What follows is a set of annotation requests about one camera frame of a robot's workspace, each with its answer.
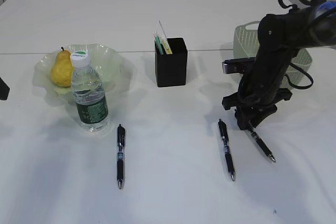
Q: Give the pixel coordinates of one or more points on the yellow pear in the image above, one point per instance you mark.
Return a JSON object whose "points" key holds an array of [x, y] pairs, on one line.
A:
{"points": [[61, 71]]}

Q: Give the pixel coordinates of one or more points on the green plastic woven basket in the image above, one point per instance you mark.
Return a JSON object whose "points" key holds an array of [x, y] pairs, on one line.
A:
{"points": [[246, 45]]}

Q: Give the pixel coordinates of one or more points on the clear plastic water bottle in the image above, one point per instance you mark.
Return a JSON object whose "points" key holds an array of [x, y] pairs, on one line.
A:
{"points": [[88, 93]]}

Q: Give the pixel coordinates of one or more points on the yellow utility knife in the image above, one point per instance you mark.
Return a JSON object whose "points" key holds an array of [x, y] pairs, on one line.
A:
{"points": [[166, 45]]}

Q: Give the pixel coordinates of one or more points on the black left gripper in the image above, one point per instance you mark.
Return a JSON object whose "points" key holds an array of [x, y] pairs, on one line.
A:
{"points": [[4, 90]]}

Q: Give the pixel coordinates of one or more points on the black square pen holder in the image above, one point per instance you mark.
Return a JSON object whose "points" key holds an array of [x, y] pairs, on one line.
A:
{"points": [[171, 70]]}

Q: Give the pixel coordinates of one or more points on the silver blue wrist camera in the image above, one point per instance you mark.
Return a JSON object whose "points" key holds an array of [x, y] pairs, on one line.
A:
{"points": [[241, 65]]}

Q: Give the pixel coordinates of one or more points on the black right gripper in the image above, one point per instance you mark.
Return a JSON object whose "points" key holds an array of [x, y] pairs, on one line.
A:
{"points": [[258, 90]]}

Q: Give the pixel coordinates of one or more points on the mint green utility knife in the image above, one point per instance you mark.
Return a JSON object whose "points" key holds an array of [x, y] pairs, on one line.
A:
{"points": [[158, 43]]}

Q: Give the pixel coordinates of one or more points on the green wavy glass plate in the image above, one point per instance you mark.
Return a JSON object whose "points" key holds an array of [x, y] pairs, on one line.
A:
{"points": [[106, 61]]}

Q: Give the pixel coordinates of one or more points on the black pen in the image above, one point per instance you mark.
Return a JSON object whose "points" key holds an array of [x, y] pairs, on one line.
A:
{"points": [[268, 153], [120, 155], [228, 157]]}

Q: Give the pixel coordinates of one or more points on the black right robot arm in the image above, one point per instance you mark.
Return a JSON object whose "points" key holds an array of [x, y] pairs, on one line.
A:
{"points": [[310, 27]]}

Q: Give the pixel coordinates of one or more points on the clear plastic ruler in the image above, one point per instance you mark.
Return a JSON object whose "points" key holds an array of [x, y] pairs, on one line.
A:
{"points": [[163, 31]]}

